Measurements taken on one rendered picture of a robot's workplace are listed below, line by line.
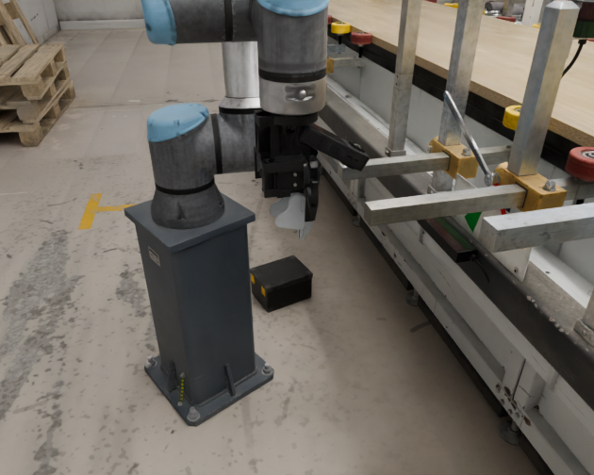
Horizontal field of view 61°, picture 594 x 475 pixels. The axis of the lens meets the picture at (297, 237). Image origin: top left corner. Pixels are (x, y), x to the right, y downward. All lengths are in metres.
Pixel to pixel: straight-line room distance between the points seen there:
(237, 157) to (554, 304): 0.75
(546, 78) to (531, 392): 0.83
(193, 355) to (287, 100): 0.96
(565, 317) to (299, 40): 0.61
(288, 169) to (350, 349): 1.17
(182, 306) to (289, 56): 0.86
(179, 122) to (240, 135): 0.14
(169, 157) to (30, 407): 0.94
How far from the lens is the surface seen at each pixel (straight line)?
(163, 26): 0.76
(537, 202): 0.92
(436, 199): 0.86
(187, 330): 1.41
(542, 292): 0.98
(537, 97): 0.93
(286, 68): 0.66
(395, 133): 1.41
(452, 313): 1.75
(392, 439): 1.57
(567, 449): 1.47
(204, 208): 1.28
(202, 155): 1.23
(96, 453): 1.62
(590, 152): 1.04
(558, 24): 0.91
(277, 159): 0.71
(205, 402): 1.62
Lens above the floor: 1.24
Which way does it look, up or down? 31 degrees down
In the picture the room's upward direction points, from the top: straight up
